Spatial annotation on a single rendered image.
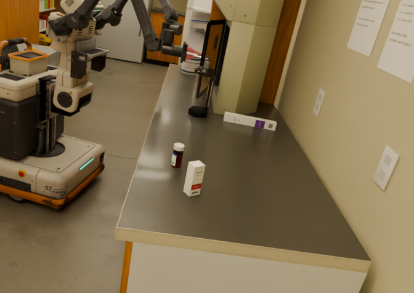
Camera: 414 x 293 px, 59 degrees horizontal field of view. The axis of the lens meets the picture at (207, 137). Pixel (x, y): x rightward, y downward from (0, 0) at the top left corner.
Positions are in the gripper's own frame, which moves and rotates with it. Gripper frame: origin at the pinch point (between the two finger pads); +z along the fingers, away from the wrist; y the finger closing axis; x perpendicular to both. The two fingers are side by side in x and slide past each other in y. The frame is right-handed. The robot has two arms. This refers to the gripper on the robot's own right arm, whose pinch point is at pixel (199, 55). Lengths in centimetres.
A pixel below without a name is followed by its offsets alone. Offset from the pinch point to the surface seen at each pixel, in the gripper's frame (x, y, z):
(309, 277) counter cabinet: -117, -35, 37
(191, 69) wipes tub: 62, -21, -1
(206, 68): -20.6, -2.0, 3.9
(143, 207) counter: -106, -27, -12
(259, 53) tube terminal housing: -6.4, 7.6, 30.0
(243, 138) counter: -42, -26, 25
